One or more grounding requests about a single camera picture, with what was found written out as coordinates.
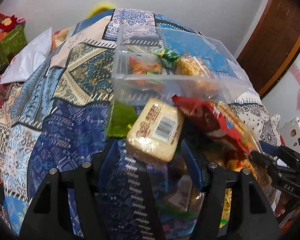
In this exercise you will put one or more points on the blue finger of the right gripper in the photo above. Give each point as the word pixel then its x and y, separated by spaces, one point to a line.
pixel 269 149

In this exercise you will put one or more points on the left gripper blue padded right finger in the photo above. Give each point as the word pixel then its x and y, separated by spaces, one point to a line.
pixel 251 216

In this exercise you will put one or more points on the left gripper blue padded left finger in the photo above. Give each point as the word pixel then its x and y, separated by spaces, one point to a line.
pixel 48 215

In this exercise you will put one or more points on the red cartoon snack bag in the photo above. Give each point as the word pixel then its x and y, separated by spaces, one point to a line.
pixel 207 117

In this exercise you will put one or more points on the green jelly cup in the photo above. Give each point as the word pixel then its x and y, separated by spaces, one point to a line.
pixel 120 119

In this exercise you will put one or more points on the beige cracker pack barcode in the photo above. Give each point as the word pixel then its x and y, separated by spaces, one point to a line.
pixel 154 136

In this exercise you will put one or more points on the long biscuit stick pack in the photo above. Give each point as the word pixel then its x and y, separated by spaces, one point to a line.
pixel 204 85

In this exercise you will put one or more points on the small green snack packet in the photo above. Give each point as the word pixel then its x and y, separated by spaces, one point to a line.
pixel 168 57

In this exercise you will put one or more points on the orange fried snack bag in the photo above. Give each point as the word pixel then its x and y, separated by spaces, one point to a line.
pixel 142 67

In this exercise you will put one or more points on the clear cracker stick pack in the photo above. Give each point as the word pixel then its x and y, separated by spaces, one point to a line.
pixel 247 136

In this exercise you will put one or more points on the person hand holding gripper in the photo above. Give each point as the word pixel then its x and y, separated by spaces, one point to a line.
pixel 281 205

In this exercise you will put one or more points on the yellow strips snack bag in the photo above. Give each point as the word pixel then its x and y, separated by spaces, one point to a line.
pixel 226 208

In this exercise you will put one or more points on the white sliding wardrobe door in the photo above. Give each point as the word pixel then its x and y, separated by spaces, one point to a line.
pixel 284 98

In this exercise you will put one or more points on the dried fruit slices bag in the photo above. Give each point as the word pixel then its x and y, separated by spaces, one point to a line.
pixel 187 198

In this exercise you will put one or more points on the patchwork patterned bedspread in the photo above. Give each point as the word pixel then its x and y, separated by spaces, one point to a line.
pixel 58 116

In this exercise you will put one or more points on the wooden wardrobe with door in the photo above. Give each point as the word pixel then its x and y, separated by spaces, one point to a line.
pixel 273 45

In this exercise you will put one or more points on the clear plastic storage bin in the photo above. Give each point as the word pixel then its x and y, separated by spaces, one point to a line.
pixel 152 62

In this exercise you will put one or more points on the white plastic bag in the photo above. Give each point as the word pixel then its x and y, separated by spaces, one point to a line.
pixel 29 59

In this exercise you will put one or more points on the green storage box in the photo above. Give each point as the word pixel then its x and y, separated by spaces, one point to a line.
pixel 11 45

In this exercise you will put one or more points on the red plush toys pile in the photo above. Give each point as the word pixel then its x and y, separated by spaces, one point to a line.
pixel 8 23

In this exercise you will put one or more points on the yellow foam hoop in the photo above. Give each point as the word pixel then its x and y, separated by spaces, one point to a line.
pixel 100 8

